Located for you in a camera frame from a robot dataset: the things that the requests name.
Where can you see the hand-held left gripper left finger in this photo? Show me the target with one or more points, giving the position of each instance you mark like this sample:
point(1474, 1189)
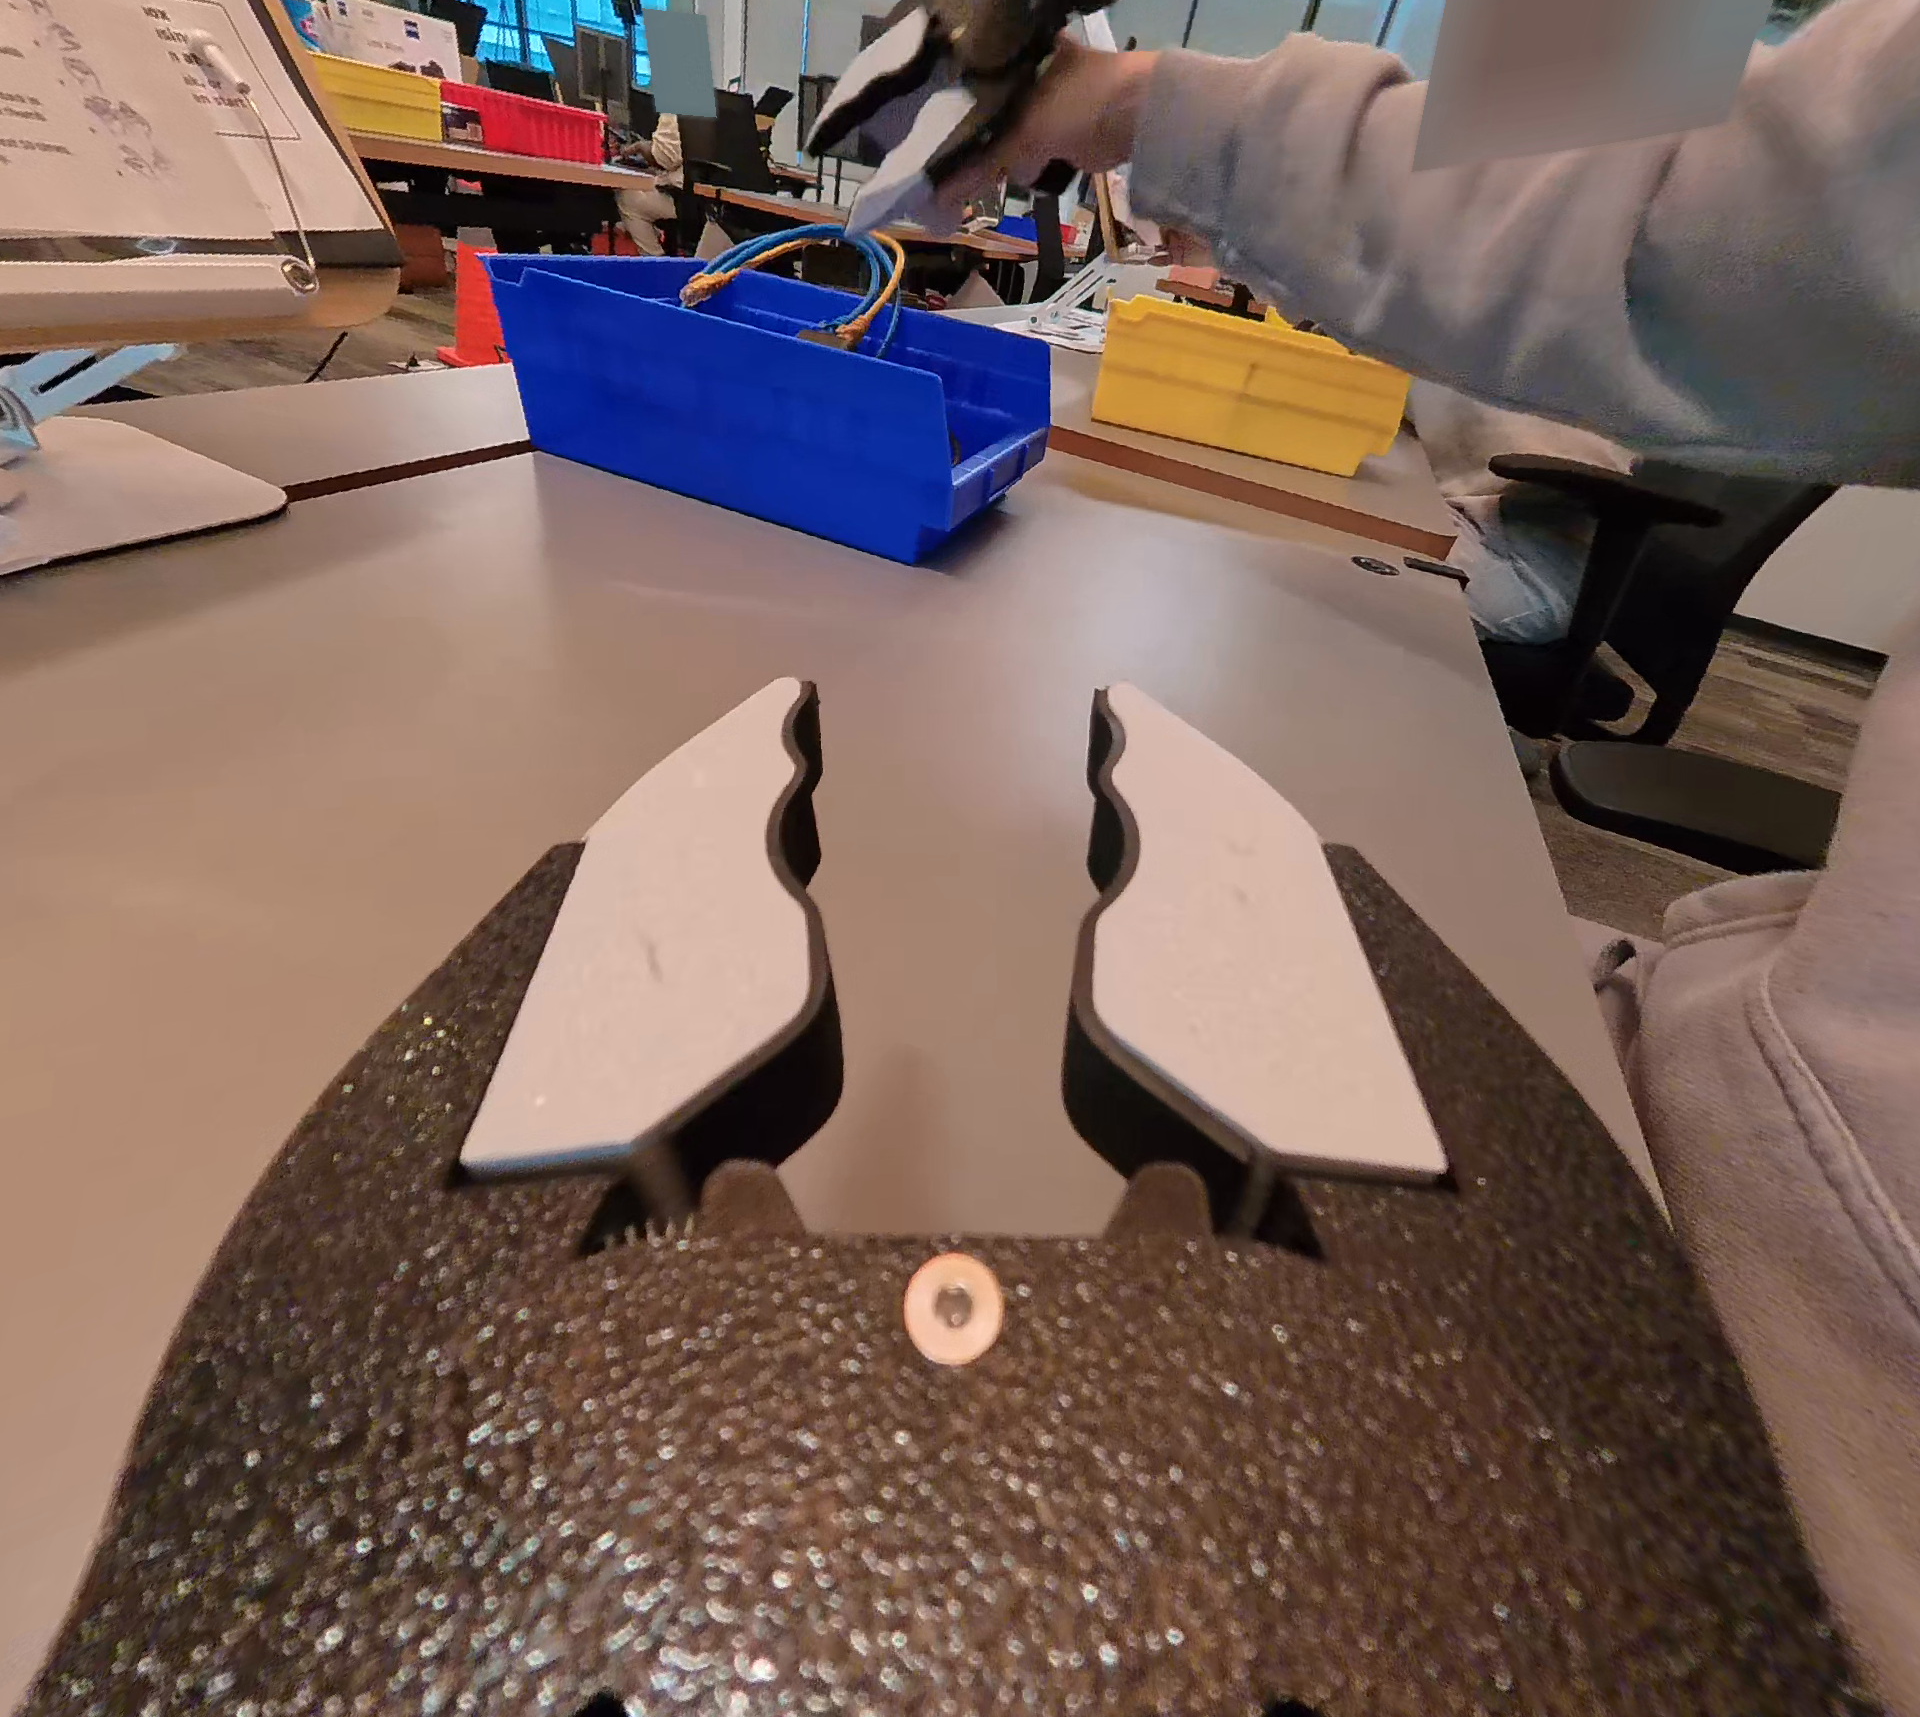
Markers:
point(660, 951)

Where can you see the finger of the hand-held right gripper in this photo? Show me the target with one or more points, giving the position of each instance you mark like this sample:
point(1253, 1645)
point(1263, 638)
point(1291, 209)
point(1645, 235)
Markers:
point(885, 73)
point(931, 162)

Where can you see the wooden background desk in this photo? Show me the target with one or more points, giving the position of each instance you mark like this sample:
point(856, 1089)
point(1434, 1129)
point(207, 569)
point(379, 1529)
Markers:
point(494, 169)

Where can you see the blue plastic bin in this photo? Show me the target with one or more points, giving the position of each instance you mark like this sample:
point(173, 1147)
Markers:
point(750, 426)

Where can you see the instruction sheet board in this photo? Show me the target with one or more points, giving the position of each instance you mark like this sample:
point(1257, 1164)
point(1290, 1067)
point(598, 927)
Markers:
point(90, 21)

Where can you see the white board stand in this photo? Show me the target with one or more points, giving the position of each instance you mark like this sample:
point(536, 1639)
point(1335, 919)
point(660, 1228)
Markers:
point(136, 495)

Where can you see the yellow plastic bin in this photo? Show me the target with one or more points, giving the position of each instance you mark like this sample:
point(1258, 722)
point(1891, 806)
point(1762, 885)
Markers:
point(1247, 389)

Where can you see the orange traffic cone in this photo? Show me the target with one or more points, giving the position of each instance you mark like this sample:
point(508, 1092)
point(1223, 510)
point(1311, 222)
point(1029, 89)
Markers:
point(474, 306)

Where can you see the black office chair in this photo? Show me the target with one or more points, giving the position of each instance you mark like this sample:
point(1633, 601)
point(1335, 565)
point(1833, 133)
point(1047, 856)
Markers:
point(1590, 487)

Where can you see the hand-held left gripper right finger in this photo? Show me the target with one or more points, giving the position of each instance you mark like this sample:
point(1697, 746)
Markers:
point(1247, 967)

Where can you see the person's right hand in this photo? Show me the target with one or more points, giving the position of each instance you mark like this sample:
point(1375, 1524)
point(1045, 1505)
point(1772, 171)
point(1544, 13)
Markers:
point(1103, 104)

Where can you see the small yellow bin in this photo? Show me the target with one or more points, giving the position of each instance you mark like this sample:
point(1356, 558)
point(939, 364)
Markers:
point(376, 97)

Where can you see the person's grey hoodie torso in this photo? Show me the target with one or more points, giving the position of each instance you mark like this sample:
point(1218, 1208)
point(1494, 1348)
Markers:
point(1800, 1147)

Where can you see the person's right forearm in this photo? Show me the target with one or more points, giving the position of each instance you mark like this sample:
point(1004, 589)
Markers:
point(1500, 245)

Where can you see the red plastic bin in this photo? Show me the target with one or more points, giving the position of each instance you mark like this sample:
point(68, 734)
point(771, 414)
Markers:
point(525, 123)

